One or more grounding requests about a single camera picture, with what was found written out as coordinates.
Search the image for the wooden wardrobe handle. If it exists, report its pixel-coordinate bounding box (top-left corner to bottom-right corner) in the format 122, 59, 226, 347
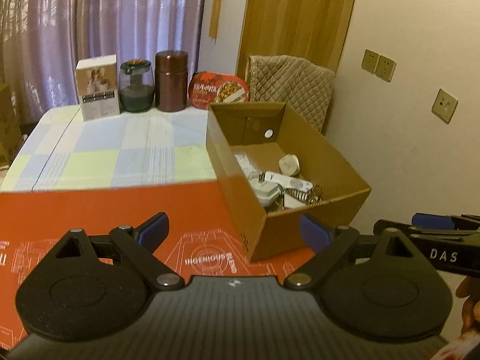
209, 0, 223, 43

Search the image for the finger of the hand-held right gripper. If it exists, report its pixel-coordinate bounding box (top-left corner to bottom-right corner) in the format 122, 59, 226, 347
373, 219, 480, 241
411, 213, 480, 230

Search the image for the beige round plug adapter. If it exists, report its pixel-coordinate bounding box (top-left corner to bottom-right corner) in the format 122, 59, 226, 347
278, 154, 301, 176

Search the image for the clear cotton swab box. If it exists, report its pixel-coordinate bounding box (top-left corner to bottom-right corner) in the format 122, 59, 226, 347
234, 153, 260, 179

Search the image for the braided charger cable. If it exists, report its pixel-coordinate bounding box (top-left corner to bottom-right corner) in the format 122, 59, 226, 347
285, 184, 324, 207

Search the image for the brown metal canister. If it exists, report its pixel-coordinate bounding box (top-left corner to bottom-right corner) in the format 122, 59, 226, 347
155, 50, 188, 112

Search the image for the red instant meal package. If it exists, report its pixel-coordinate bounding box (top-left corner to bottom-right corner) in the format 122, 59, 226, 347
187, 70, 251, 110

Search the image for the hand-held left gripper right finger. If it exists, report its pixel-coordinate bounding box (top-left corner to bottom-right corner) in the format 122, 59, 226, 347
284, 214, 432, 291

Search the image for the pastel checked tablecloth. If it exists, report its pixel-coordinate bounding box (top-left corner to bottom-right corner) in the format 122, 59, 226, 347
0, 105, 220, 194

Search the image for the white remote control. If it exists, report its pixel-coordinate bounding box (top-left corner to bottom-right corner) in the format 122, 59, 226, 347
262, 172, 314, 193

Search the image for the white product box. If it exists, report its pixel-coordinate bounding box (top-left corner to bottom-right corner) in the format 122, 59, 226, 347
75, 54, 121, 122

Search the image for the brown cardboard box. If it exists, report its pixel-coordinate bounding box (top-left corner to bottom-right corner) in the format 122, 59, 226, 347
205, 102, 372, 262

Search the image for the beige data wall socket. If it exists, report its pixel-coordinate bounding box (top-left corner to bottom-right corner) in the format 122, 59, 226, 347
431, 88, 459, 124

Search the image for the large brown shipping carton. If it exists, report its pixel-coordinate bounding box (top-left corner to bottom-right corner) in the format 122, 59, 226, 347
0, 82, 23, 169

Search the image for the purple sheer curtain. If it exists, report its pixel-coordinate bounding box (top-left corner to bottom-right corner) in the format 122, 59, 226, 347
0, 0, 210, 125

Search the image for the green glass jar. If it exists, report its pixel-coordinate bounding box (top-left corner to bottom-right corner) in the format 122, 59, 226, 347
119, 59, 155, 113

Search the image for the person's right hand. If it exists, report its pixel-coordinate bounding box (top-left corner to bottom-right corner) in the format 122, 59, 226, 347
455, 277, 480, 337

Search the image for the red printed cardboard sheet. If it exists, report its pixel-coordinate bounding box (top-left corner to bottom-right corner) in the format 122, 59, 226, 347
0, 180, 319, 346

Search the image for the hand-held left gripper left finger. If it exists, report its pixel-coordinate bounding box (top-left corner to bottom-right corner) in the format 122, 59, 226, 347
35, 212, 185, 291

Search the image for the quilted chair cover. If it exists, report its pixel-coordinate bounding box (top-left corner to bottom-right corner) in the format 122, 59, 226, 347
245, 55, 335, 134

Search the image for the wooden wardrobe door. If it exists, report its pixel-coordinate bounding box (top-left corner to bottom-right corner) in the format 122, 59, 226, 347
235, 0, 361, 80

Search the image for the white charger dock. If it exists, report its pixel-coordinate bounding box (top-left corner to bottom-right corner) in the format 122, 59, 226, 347
254, 180, 282, 208

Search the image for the person's red printed clothing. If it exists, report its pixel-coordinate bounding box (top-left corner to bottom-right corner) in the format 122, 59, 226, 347
437, 334, 475, 360

